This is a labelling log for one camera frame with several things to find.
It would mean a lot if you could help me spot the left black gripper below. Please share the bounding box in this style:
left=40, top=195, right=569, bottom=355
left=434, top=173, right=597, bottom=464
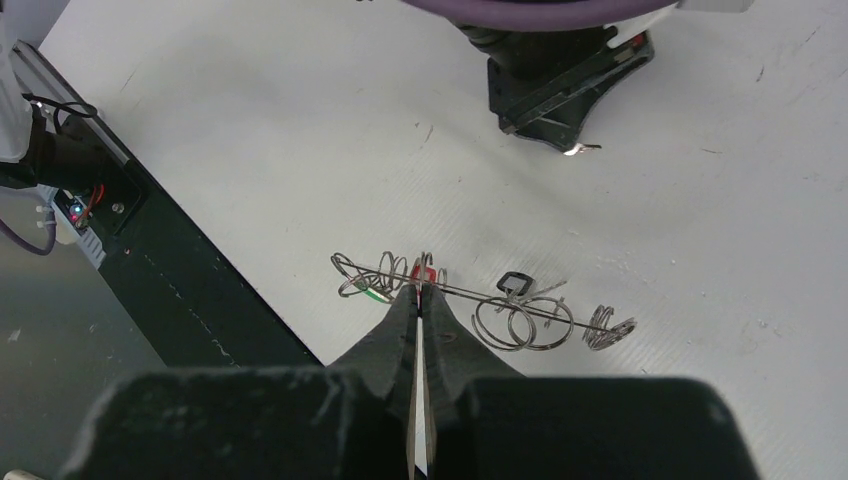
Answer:
left=486, top=29, right=654, bottom=153

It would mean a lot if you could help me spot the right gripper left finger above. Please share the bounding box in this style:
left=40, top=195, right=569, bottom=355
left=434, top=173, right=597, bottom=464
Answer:
left=330, top=285, right=419, bottom=479

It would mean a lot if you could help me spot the green key tag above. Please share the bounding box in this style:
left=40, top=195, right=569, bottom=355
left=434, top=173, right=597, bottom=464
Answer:
left=364, top=289, right=393, bottom=304

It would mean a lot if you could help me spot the black key tag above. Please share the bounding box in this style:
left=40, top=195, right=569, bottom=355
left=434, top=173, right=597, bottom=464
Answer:
left=496, top=271, right=535, bottom=297

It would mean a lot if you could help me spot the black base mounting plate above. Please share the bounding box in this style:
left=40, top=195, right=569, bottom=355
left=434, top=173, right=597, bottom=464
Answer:
left=13, top=39, right=326, bottom=370

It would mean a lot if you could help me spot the red key tag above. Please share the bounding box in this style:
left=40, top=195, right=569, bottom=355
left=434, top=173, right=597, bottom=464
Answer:
left=410, top=262, right=438, bottom=285

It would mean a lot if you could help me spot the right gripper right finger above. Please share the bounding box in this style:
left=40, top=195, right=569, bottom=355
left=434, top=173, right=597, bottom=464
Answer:
left=421, top=284, right=522, bottom=479

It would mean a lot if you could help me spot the left white cable duct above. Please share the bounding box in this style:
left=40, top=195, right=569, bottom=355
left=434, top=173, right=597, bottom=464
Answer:
left=36, top=185, right=106, bottom=270

